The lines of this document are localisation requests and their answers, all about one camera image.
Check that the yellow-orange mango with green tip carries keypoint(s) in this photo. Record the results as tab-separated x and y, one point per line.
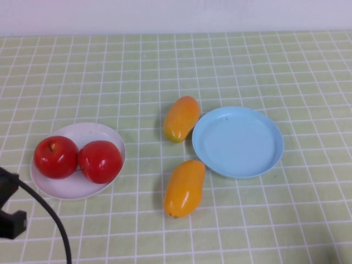
184	189

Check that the light blue round plate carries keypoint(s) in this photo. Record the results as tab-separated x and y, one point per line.
236	143

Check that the red apple with sideways stem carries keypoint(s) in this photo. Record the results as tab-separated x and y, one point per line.
100	162

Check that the orange mango with reddish blush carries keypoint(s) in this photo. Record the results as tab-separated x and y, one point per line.
181	118

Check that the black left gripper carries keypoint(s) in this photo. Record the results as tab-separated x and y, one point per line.
12	224

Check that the white round plate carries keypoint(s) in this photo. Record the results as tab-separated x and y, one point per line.
68	187

